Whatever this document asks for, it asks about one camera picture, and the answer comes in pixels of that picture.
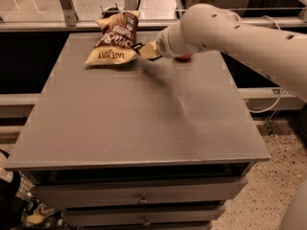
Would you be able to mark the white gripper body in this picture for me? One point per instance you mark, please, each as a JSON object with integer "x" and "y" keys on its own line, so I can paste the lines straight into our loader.
{"x": 163, "y": 46}

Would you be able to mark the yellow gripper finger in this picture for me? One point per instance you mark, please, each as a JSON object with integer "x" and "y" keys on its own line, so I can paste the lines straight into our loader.
{"x": 149, "y": 50}

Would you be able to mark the black rxbar chocolate wrapper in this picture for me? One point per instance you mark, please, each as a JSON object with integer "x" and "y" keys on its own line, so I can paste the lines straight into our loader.
{"x": 138, "y": 46}

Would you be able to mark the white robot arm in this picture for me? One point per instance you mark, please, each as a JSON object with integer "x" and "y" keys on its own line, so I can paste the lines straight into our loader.
{"x": 277, "y": 55}

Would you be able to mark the brown and yellow chip bag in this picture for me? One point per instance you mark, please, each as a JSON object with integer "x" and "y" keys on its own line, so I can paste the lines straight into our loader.
{"x": 119, "y": 35}

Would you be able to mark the red apple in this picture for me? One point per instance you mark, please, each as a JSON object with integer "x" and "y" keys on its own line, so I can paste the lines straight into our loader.
{"x": 185, "y": 57}

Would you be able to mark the grey drawer cabinet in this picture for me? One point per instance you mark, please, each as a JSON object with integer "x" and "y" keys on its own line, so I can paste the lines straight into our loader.
{"x": 149, "y": 120}

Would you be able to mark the upper grey drawer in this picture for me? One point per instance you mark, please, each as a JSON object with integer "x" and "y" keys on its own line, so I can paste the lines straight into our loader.
{"x": 140, "y": 192}

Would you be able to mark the grey drawer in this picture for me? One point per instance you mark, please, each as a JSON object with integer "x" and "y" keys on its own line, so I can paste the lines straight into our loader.
{"x": 140, "y": 192}
{"x": 143, "y": 215}

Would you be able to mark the lower grey drawer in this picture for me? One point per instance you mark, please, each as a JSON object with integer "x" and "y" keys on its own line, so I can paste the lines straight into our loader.
{"x": 143, "y": 215}

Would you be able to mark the clutter pile on floor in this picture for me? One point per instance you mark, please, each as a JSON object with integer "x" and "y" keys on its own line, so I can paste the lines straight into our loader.
{"x": 20, "y": 213}

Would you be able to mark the metal railing frame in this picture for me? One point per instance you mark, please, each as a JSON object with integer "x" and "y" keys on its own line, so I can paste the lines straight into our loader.
{"x": 80, "y": 15}

